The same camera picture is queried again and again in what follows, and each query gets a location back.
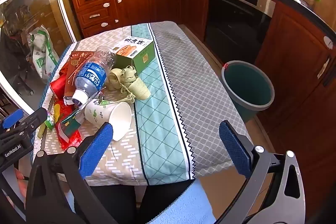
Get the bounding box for glass sliding door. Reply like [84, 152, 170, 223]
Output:
[0, 0, 82, 109]

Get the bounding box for white leaf print paper cup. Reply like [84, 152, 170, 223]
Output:
[84, 99, 132, 141]

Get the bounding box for clear blue label plastic bottle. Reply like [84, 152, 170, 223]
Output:
[71, 46, 117, 106]

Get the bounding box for person's black pants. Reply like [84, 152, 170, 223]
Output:
[88, 179, 197, 224]

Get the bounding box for person's left hand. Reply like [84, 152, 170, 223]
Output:
[14, 169, 29, 198]

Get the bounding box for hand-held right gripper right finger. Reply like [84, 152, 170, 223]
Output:
[218, 120, 306, 224]

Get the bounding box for built-in black oven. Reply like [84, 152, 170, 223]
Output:
[205, 0, 276, 65]

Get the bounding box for beige paper cup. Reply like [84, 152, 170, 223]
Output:
[123, 65, 139, 85]

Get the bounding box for white green printed sack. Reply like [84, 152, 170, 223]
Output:
[28, 27, 59, 83]

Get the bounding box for dark chair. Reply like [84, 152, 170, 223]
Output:
[0, 27, 34, 96]

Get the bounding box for grey teal plastic bin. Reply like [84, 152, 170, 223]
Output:
[221, 61, 275, 122]

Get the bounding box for brown red snack packet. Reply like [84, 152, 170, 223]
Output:
[63, 51, 96, 98]

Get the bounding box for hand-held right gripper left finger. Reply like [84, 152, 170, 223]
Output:
[25, 122, 118, 224]

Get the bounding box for patterned grey teal tablecloth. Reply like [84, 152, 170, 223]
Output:
[31, 21, 254, 186]

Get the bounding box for light blue jacket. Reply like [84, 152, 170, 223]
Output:
[150, 179, 218, 224]

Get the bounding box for small green wrapper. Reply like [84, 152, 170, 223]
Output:
[56, 111, 82, 136]

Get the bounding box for yellow green stick wrapper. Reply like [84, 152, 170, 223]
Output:
[37, 119, 53, 138]

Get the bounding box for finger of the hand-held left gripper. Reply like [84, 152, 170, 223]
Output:
[10, 107, 48, 136]
[0, 108, 25, 132]

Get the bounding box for red plastic bag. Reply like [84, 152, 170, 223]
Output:
[50, 74, 83, 151]

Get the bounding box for green cardboard food box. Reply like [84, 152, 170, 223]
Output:
[113, 37, 156, 76]

